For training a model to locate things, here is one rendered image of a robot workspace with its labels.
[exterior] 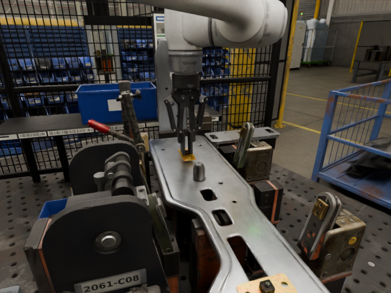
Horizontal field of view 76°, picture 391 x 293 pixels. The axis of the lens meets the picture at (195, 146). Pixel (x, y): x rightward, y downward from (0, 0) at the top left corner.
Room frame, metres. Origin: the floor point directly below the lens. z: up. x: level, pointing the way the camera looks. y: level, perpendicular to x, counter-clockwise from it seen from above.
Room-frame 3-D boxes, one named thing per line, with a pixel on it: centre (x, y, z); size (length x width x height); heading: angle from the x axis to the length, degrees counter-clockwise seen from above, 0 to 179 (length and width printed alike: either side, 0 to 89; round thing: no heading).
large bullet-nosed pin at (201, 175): (0.58, -0.01, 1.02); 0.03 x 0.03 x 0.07
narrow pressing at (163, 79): (0.96, 0.09, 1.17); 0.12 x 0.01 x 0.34; 106
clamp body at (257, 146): (0.71, -0.19, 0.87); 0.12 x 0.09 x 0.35; 106
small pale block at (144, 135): (0.75, 0.17, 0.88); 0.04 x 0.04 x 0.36; 16
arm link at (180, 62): (0.71, 0.03, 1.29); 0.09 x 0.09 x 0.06
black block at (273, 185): (0.57, -0.19, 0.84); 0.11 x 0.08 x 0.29; 106
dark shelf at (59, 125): (1.06, 0.34, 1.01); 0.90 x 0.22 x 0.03; 106
